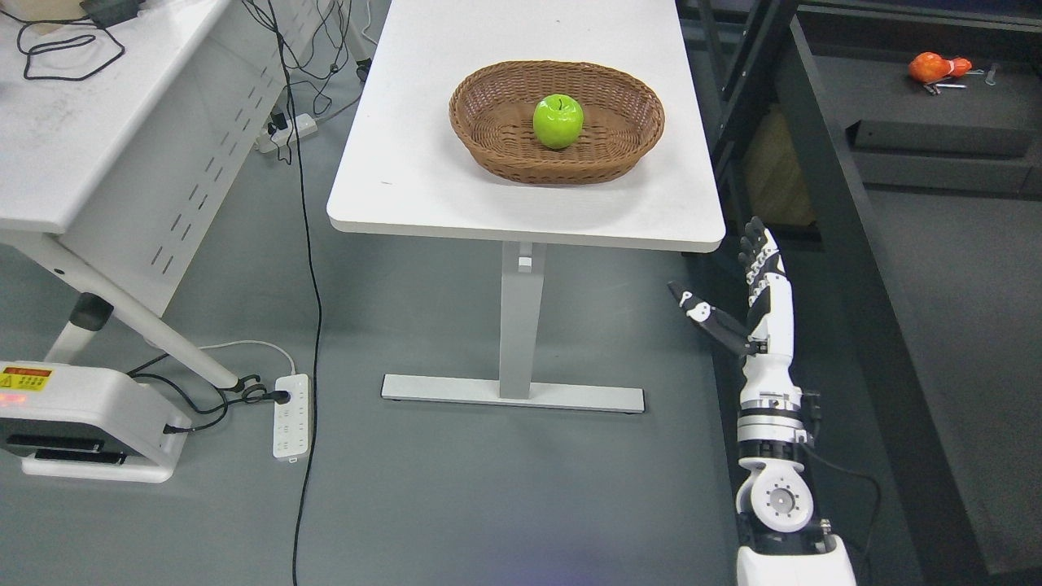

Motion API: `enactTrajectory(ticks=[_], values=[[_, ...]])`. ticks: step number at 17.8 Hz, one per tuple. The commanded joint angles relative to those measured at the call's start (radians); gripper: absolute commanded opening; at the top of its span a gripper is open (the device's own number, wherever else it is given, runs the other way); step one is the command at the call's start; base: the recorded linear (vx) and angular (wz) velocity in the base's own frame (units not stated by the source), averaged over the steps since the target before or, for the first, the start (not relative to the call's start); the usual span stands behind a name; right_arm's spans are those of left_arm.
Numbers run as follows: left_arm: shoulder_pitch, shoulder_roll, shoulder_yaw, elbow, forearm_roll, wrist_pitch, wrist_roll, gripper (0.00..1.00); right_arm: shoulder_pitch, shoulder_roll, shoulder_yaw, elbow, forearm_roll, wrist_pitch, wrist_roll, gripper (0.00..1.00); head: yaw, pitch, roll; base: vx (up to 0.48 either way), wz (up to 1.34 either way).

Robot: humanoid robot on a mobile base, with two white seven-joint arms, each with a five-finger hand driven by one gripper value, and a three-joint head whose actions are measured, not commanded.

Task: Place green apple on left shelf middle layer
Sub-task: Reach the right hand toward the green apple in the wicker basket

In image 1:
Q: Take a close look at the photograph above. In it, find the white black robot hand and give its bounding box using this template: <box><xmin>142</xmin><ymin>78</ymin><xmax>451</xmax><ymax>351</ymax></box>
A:
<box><xmin>668</xmin><ymin>216</ymin><xmax>795</xmax><ymax>396</ymax></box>

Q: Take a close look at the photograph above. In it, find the green apple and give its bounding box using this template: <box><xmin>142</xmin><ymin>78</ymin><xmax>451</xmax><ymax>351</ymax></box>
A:
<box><xmin>532</xmin><ymin>94</ymin><xmax>584</xmax><ymax>150</ymax></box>

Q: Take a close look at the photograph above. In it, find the orange toy on shelf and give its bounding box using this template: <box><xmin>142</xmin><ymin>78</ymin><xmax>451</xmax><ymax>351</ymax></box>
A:
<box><xmin>908</xmin><ymin>51</ymin><xmax>974</xmax><ymax>83</ymax></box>

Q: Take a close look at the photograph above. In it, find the brown wicker basket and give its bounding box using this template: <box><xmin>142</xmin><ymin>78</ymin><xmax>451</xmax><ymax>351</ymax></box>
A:
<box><xmin>448</xmin><ymin>60</ymin><xmax>666</xmax><ymax>185</ymax></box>

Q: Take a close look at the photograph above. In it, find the white standing desk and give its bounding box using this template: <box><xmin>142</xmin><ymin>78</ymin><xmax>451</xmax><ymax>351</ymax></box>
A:
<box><xmin>326</xmin><ymin>1</ymin><xmax>725</xmax><ymax>414</ymax></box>

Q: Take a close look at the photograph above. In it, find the white power strip near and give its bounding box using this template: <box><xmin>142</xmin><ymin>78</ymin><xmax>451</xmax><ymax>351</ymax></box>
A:
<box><xmin>271</xmin><ymin>374</ymin><xmax>313</xmax><ymax>462</ymax></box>

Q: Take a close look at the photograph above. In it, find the white power strip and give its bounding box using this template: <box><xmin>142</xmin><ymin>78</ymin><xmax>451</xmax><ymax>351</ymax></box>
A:
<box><xmin>271</xmin><ymin>374</ymin><xmax>313</xmax><ymax>462</ymax></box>
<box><xmin>254</xmin><ymin>112</ymin><xmax>317</xmax><ymax>155</ymax></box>

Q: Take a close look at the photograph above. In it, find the white power strip far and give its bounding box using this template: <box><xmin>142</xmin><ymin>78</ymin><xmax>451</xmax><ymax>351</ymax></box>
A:
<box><xmin>254</xmin><ymin>112</ymin><xmax>317</xmax><ymax>155</ymax></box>

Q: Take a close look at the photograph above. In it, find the white machine base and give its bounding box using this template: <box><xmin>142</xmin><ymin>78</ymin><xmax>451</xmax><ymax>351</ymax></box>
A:
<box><xmin>1</xmin><ymin>361</ymin><xmax>192</xmax><ymax>483</ymax></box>

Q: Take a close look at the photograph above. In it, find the white folding table left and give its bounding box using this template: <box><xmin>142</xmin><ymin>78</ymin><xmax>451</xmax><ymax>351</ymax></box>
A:
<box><xmin>0</xmin><ymin>0</ymin><xmax>334</xmax><ymax>391</ymax></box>

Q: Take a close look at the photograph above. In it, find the black power adapter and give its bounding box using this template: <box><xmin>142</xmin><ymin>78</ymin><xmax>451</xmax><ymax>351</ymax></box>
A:
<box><xmin>81</xmin><ymin>0</ymin><xmax>144</xmax><ymax>28</ymax></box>

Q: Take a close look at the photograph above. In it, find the long black floor cable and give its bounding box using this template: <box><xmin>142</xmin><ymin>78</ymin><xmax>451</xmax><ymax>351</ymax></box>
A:
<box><xmin>244</xmin><ymin>0</ymin><xmax>325</xmax><ymax>586</ymax></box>

